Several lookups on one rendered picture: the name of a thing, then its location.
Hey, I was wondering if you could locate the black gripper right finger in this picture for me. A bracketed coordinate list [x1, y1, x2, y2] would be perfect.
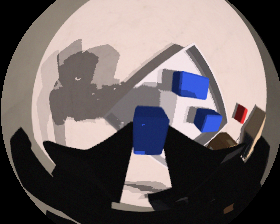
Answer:
[163, 125, 247, 202]

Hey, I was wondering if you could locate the red block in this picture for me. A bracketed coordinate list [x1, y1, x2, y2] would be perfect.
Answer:
[234, 104, 248, 124]

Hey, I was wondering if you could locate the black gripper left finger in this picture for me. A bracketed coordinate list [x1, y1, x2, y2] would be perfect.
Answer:
[43, 121, 133, 203]

